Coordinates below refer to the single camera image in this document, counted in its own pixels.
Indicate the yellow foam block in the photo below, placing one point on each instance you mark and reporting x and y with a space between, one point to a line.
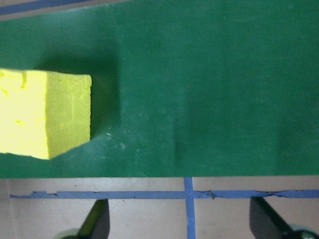
37 112

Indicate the green belt conveyor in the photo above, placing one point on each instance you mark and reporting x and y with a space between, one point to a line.
199 87

